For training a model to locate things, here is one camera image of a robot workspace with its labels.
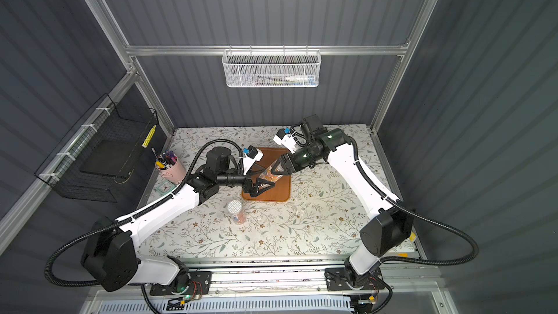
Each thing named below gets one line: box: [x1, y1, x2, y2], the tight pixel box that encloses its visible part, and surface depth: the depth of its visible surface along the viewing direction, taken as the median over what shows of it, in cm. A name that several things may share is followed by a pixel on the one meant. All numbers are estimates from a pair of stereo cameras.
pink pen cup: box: [151, 147, 187, 184], surface depth 94 cm
